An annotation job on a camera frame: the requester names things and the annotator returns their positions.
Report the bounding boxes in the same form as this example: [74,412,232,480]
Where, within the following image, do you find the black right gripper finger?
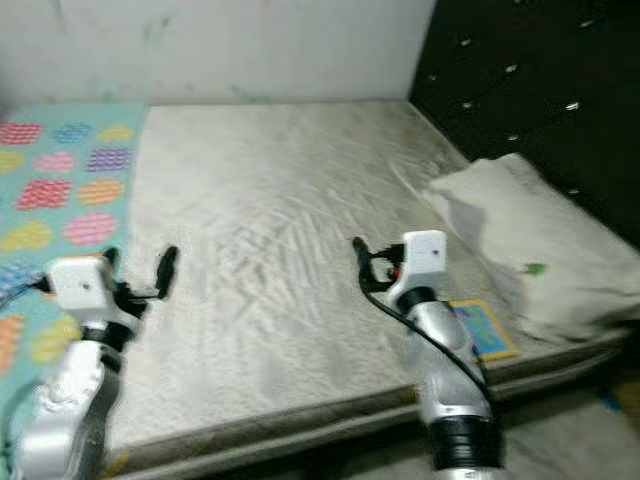
[351,236,381,293]

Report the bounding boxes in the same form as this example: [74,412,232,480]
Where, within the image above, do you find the blue yellow-edged children's book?
[448,297,519,363]

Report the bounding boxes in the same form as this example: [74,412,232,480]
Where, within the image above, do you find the white tree-print pillow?
[422,152,640,341]

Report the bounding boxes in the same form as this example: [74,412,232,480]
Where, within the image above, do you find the white quilted mattress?
[105,98,636,476]

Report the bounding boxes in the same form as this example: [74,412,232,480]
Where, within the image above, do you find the black tufted headboard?
[408,0,640,251]

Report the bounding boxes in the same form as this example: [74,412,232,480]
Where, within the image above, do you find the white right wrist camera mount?
[395,230,449,299]

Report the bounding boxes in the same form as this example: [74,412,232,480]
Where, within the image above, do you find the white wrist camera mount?
[395,230,449,299]
[50,255,121,326]

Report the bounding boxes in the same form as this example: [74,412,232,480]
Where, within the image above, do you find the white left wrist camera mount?
[50,255,121,326]

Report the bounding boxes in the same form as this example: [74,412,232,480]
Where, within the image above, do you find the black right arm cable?
[360,250,496,406]

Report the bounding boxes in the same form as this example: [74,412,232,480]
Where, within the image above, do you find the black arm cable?
[360,250,496,406]
[0,278,56,471]

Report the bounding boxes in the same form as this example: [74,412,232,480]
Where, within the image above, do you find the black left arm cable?
[0,278,56,471]

